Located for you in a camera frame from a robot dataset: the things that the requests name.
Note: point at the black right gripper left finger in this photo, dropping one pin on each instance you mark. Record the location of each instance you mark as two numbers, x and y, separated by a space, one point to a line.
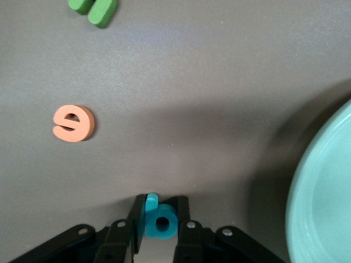
120 241

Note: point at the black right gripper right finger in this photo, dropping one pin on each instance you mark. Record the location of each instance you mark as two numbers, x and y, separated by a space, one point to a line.
189 241

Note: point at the teal letter q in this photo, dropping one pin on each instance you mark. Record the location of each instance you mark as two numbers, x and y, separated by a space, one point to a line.
153 209

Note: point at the orange letter e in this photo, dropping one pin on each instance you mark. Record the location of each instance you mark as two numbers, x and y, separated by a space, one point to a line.
83 128

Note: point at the green plate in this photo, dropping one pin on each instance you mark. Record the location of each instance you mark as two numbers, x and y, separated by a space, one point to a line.
323 205

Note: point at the green letter u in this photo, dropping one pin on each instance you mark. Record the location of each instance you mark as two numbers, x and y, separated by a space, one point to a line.
100 16

